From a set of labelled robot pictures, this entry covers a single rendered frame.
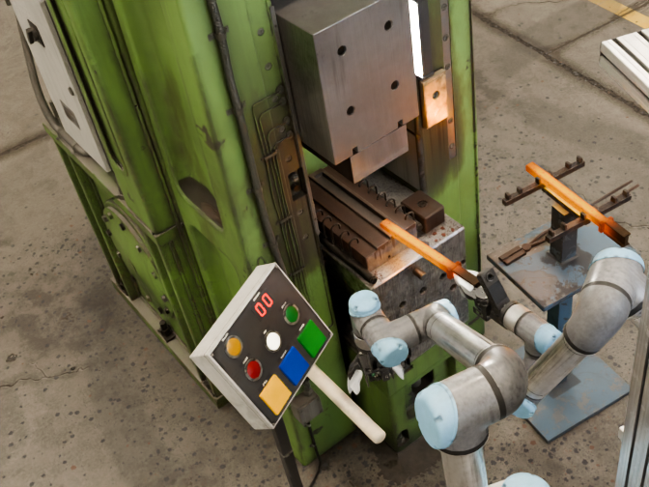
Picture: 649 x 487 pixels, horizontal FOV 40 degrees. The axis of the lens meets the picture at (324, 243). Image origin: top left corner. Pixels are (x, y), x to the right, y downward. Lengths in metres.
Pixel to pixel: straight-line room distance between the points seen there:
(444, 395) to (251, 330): 0.74
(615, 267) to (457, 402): 0.60
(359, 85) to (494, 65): 2.91
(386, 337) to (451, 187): 1.06
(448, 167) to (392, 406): 0.85
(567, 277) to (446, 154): 0.56
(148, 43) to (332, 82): 0.57
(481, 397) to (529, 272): 1.29
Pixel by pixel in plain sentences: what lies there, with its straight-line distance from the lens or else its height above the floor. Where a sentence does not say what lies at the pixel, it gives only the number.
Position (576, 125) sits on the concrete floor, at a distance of 4.74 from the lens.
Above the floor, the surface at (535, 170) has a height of 0.97.
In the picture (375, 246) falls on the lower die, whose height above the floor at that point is 0.99.
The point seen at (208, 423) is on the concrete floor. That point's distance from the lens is 3.62.
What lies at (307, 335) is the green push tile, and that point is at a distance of 2.43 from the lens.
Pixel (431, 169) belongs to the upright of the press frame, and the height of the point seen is 1.00.
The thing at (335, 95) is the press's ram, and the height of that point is 1.57.
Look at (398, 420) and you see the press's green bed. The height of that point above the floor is 0.20.
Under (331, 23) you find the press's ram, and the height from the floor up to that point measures 1.76.
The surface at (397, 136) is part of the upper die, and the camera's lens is 2.50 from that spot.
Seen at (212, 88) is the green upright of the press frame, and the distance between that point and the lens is 2.24.
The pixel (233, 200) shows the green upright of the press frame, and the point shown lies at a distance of 2.43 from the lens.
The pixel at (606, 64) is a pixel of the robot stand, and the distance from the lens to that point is 1.56.
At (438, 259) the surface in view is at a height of 1.03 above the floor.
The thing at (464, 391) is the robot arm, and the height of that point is 1.46.
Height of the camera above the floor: 2.86
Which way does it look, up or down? 43 degrees down
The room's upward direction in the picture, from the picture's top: 11 degrees counter-clockwise
